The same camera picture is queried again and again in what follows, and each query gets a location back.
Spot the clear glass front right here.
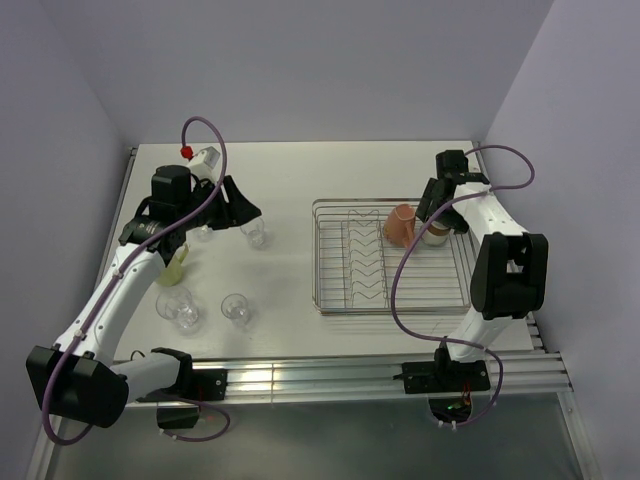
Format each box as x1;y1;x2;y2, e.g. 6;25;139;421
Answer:
221;293;251;328

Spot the clear glass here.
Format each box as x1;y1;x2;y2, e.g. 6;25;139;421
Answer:
192;226;214;243
155;286;199;330
221;293;251;328
240;218;266;249

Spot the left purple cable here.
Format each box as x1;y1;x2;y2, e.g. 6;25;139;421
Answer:
40;116;232;445

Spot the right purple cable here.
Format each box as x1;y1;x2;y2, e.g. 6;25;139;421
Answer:
390;144;539;426

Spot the green mug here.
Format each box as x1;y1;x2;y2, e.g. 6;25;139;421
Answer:
155;243;190;287

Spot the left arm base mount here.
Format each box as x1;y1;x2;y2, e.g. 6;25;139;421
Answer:
138;368;228;402

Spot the clear glass far left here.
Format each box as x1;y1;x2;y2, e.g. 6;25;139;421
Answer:
192;226;214;243

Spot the steel cup brown band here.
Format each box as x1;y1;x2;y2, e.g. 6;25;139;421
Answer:
422;221;451;247

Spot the black box under rail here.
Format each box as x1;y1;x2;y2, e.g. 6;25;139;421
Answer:
156;406;200;431

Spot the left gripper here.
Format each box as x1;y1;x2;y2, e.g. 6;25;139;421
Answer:
178;175;261;231

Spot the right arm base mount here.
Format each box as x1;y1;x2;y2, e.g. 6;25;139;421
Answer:
393;347;491;394

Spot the orange floral mug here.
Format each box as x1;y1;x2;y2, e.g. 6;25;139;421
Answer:
383;203;416;248

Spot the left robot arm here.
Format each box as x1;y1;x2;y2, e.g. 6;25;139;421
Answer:
26;165;262;428

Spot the clear glass centre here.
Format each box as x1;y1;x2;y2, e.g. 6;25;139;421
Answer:
240;218;266;249

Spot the wire dish rack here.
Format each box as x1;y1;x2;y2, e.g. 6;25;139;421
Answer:
312;198;476;315

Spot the purple cable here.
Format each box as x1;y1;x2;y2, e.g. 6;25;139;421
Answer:
390;144;539;426
40;116;232;445

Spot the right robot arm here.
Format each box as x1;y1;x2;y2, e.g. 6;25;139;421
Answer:
416;150;549;390

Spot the clear glass front left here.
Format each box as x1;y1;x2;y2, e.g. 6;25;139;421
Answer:
155;286;199;330

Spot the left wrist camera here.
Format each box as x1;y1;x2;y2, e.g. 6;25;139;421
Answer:
188;147;221;179

